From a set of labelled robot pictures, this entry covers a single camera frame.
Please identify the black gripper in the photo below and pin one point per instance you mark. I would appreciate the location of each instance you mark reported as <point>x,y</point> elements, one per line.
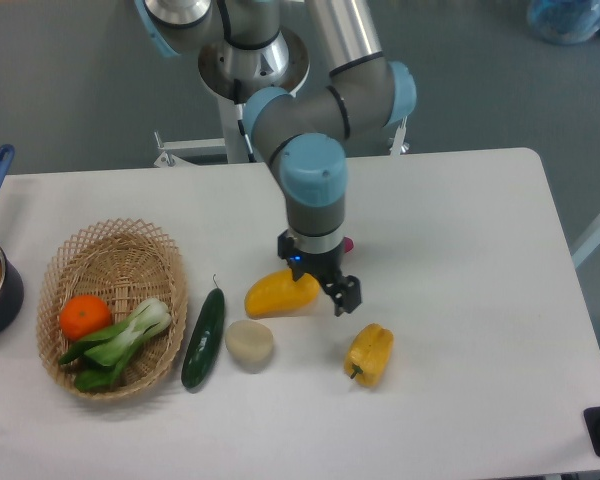
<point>321,257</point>

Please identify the yellow mango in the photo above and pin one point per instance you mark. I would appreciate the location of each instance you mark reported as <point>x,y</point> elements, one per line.
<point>279,294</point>

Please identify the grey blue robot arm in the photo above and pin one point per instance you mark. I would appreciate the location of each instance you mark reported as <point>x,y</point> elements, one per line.
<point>248,58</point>

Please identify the purple sweet potato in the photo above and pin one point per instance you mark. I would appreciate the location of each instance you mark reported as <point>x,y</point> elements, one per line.
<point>348,244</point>

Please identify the yellow bell pepper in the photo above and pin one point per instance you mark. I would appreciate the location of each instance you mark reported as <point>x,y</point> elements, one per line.
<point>368,355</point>

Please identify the beige round potato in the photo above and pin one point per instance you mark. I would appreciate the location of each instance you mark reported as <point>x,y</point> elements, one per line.
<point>249,342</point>

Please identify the green cucumber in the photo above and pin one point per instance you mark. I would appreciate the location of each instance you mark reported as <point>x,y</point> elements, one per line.
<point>205,340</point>

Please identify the woven wicker basket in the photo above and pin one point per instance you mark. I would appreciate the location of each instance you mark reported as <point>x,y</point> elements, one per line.
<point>123,262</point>

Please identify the green bok choy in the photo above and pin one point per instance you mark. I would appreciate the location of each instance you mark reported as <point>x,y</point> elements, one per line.
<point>108,351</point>

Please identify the orange tangerine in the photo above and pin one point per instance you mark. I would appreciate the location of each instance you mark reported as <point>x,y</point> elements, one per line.
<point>83,315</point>

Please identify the blue plastic bag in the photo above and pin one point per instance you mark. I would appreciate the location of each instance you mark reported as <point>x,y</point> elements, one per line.
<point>564,22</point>

